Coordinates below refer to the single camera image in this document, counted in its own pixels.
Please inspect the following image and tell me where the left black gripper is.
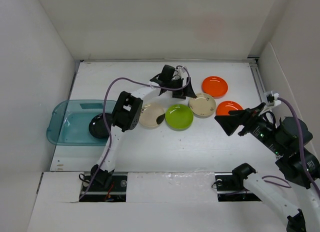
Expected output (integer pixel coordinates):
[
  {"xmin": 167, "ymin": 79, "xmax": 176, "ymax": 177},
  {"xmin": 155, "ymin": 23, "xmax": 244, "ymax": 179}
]
[{"xmin": 166, "ymin": 77, "xmax": 195, "ymax": 99}]

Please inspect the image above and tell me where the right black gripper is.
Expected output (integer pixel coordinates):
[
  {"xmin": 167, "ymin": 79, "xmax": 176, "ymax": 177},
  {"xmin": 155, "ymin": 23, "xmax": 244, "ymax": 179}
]
[{"xmin": 214, "ymin": 101, "xmax": 286, "ymax": 155}]

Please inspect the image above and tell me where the beige plate with flowers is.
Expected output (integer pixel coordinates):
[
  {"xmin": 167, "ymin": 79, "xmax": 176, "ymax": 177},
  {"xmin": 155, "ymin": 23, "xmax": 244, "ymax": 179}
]
[{"xmin": 188, "ymin": 93, "xmax": 217, "ymax": 117}]

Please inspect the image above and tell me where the green plate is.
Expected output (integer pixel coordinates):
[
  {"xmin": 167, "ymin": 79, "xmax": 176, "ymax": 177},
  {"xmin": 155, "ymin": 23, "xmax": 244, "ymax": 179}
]
[{"xmin": 165, "ymin": 104, "xmax": 194, "ymax": 130}]

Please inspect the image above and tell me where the beige plate with black patch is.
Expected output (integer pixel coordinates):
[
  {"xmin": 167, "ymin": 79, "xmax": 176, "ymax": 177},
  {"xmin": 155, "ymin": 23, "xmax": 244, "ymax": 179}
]
[{"xmin": 139, "ymin": 103, "xmax": 165, "ymax": 129}]

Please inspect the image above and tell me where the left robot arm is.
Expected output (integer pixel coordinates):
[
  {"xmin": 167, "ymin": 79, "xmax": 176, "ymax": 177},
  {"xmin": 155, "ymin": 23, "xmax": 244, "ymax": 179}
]
[{"xmin": 88, "ymin": 64, "xmax": 196, "ymax": 191}]

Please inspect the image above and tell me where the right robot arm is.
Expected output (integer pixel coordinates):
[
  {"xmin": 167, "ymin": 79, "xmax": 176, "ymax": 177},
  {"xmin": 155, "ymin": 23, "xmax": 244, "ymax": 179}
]
[{"xmin": 212, "ymin": 101, "xmax": 320, "ymax": 232}]

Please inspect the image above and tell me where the teal plastic bin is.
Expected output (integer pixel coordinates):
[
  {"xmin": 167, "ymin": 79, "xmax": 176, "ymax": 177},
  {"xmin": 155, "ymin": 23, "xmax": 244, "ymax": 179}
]
[{"xmin": 46, "ymin": 99, "xmax": 108, "ymax": 146}]

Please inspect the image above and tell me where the orange plate lower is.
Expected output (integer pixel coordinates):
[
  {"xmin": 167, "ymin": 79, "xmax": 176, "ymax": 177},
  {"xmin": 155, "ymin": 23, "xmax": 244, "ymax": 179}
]
[{"xmin": 216, "ymin": 100, "xmax": 243, "ymax": 116}]

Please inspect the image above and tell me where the orange plate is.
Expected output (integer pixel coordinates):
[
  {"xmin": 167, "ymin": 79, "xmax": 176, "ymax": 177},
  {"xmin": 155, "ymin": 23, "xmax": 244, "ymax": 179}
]
[
  {"xmin": 201, "ymin": 76, "xmax": 229, "ymax": 98},
  {"xmin": 216, "ymin": 100, "xmax": 243, "ymax": 116}
]

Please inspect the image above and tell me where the orange plate upper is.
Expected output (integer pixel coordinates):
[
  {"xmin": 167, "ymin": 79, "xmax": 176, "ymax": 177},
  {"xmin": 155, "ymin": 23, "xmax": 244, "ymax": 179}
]
[{"xmin": 201, "ymin": 76, "xmax": 229, "ymax": 98}]

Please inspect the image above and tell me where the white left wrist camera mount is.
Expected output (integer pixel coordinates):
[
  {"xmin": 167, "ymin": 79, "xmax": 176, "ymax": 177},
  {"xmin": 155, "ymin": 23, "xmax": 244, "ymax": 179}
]
[{"xmin": 173, "ymin": 65, "xmax": 187, "ymax": 79}]

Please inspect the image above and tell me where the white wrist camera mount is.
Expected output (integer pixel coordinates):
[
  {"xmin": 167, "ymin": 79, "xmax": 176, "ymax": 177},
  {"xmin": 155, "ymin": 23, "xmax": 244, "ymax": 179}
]
[
  {"xmin": 173, "ymin": 65, "xmax": 187, "ymax": 79},
  {"xmin": 261, "ymin": 90, "xmax": 282, "ymax": 114}
]

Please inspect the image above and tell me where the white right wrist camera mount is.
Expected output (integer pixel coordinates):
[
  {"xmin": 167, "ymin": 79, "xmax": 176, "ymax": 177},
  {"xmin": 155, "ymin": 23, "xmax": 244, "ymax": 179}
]
[{"xmin": 261, "ymin": 90, "xmax": 282, "ymax": 114}]

